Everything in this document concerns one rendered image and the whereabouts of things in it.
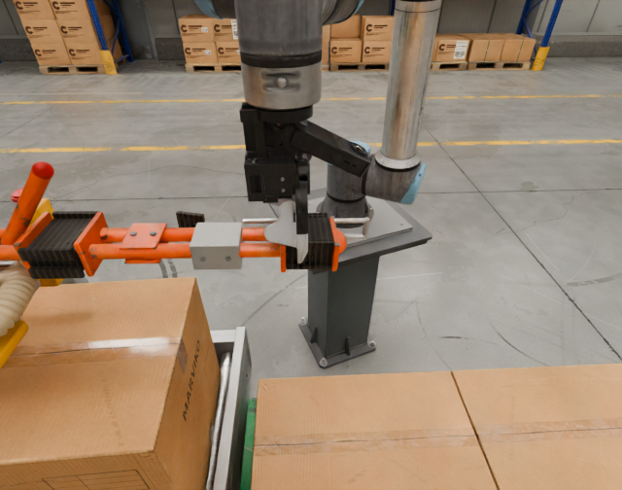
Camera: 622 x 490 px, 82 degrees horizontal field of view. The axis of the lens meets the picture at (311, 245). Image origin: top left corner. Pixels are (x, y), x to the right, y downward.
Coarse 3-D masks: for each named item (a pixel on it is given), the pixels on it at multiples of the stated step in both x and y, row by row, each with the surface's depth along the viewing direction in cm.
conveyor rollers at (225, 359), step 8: (224, 360) 115; (224, 368) 112; (224, 376) 110; (224, 384) 108; (224, 392) 106; (224, 400) 104; (224, 408) 102; (216, 416) 100; (216, 424) 98; (216, 432) 97; (216, 440) 95; (216, 448) 94; (216, 456) 92; (216, 464) 91; (208, 472) 89; (208, 480) 88; (208, 488) 86
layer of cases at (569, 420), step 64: (320, 384) 109; (384, 384) 109; (448, 384) 109; (512, 384) 109; (576, 384) 109; (256, 448) 94; (320, 448) 94; (384, 448) 94; (448, 448) 94; (512, 448) 94; (576, 448) 94
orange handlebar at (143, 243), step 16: (144, 224) 55; (160, 224) 55; (112, 240) 54; (128, 240) 51; (144, 240) 51; (160, 240) 54; (176, 240) 55; (256, 240) 56; (0, 256) 49; (16, 256) 50; (96, 256) 50; (112, 256) 51; (128, 256) 51; (144, 256) 51; (160, 256) 51; (176, 256) 51; (240, 256) 52; (256, 256) 52; (272, 256) 53
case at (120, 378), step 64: (64, 320) 76; (128, 320) 76; (192, 320) 82; (0, 384) 64; (64, 384) 64; (128, 384) 64; (192, 384) 79; (0, 448) 56; (64, 448) 56; (128, 448) 56; (192, 448) 77
